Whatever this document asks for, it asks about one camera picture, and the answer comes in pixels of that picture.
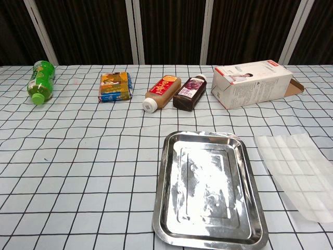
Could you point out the white paper sheet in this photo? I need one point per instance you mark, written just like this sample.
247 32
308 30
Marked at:
294 169

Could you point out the stainless steel tray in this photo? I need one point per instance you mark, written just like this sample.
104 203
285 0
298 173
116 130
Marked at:
208 182

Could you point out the white black checked tablecloth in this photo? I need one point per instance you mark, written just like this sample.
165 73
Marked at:
78 156

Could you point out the brown bottle red label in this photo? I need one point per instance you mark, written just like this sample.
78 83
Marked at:
162 91

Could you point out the dark purple juice bottle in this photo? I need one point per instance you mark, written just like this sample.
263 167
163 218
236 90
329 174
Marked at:
190 93

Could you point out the orange blue snack packet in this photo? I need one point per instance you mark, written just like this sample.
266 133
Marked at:
115 87

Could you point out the white cardboard product box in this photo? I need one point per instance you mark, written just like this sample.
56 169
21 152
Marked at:
255 88

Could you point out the green plastic drink bottle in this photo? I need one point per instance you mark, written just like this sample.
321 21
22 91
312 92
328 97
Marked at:
41 83

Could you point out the white metal frame post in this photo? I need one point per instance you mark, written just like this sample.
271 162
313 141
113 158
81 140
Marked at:
135 31
39 28
206 31
292 34

